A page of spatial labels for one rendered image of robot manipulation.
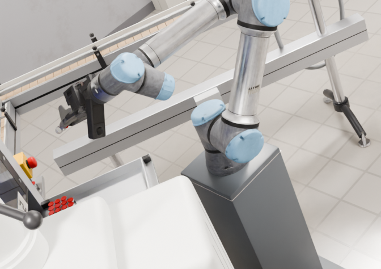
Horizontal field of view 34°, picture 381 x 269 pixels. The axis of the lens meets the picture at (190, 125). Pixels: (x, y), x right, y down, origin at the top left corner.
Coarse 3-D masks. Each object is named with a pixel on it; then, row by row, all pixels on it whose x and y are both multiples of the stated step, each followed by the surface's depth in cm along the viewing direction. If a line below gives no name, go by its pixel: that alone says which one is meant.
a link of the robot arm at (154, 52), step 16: (208, 0) 179; (224, 0) 178; (192, 16) 177; (208, 16) 178; (224, 16) 181; (160, 32) 177; (176, 32) 176; (192, 32) 177; (144, 48) 174; (160, 48) 174; (176, 48) 177
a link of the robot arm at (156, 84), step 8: (144, 64) 169; (152, 72) 162; (160, 72) 165; (144, 80) 160; (152, 80) 161; (160, 80) 163; (168, 80) 165; (144, 88) 161; (152, 88) 162; (160, 88) 163; (168, 88) 165; (152, 96) 165; (160, 96) 165; (168, 96) 166
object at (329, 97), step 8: (328, 96) 329; (336, 104) 315; (344, 104) 313; (344, 112) 311; (352, 112) 309; (352, 120) 306; (360, 128) 303; (360, 136) 303; (360, 144) 305; (368, 144) 303
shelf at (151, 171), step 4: (152, 160) 210; (148, 164) 207; (152, 164) 206; (148, 168) 205; (152, 168) 205; (148, 172) 204; (152, 172) 203; (152, 176) 201; (156, 176) 201; (152, 180) 200; (156, 180) 199; (152, 184) 198; (156, 184) 197; (44, 200) 212; (48, 208) 208; (40, 212) 208; (44, 212) 207; (48, 212) 206; (44, 216) 205
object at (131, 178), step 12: (120, 168) 206; (132, 168) 207; (144, 168) 200; (96, 180) 206; (108, 180) 207; (120, 180) 205; (132, 180) 203; (144, 180) 201; (72, 192) 207; (84, 192) 207; (96, 192) 205; (108, 192) 203; (120, 192) 200; (132, 192) 198; (108, 204) 198
